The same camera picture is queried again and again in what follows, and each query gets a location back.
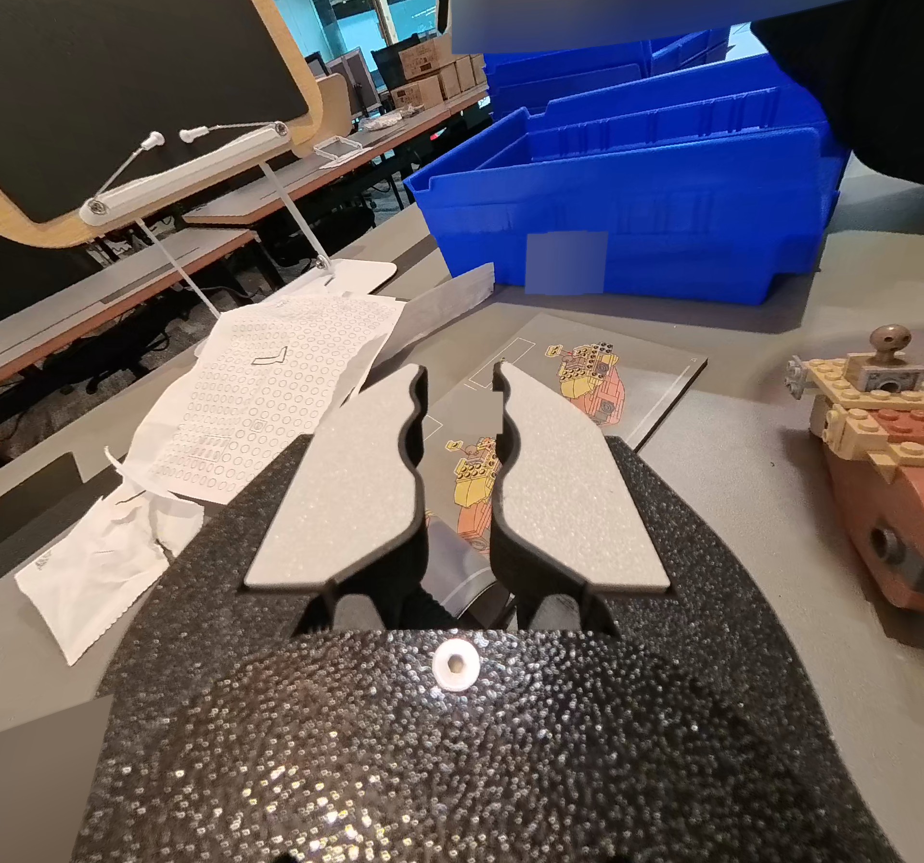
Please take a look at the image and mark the white tray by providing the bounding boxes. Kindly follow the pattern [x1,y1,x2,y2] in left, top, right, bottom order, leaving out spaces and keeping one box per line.
[314,135,367,169]

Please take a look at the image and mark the blue storage bin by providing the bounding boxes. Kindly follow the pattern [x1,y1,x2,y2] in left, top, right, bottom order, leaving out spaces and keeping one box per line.
[403,53,851,307]
[482,29,732,116]

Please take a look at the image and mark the grey instruction booklet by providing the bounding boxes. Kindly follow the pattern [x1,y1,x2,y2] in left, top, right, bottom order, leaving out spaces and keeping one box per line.
[424,310,710,634]

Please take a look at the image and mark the black computer monitor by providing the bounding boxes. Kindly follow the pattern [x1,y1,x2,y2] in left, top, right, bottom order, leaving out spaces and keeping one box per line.
[326,47,374,116]

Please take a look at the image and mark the black wood-rimmed panel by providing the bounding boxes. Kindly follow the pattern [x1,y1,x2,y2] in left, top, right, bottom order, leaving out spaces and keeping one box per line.
[0,0,324,250]

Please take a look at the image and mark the stack of cardboard boxes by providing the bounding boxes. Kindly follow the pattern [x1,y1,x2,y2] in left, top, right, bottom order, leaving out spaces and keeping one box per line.
[390,36,488,109]

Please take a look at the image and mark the clear plastic wrap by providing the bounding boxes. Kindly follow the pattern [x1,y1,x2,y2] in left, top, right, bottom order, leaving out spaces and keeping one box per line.
[359,105,427,132]

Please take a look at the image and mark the person's right forearm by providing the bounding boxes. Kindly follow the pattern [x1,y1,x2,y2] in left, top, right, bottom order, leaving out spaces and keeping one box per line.
[751,0,924,187]

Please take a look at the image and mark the tan and brown brick model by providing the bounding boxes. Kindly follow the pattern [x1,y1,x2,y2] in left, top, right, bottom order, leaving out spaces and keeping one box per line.
[785,325,924,615]

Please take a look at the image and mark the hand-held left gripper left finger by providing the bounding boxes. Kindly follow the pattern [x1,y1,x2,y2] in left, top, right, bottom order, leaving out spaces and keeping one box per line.
[244,362,429,595]

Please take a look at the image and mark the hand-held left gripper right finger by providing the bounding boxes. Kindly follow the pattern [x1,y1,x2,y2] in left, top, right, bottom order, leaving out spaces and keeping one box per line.
[491,361,674,597]

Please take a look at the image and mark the grey paper strip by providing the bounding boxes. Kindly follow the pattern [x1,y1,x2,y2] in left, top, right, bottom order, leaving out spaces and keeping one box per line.
[374,262,497,367]

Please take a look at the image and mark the white circle-print paper bag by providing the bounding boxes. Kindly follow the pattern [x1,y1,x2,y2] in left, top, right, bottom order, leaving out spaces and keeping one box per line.
[132,293,407,508]

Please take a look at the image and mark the long background table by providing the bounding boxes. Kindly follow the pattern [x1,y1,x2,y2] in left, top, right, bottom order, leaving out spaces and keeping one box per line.
[0,228,258,382]
[182,83,493,230]

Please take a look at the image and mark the grey desk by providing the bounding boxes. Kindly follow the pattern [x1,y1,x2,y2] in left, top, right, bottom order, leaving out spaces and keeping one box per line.
[0,155,924,863]

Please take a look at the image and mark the torn white paper bag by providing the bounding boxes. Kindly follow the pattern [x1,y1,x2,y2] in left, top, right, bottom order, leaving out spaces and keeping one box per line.
[14,444,206,667]

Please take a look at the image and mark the light wooden panel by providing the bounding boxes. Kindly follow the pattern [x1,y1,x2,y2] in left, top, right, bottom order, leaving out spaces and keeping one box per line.
[316,72,356,138]

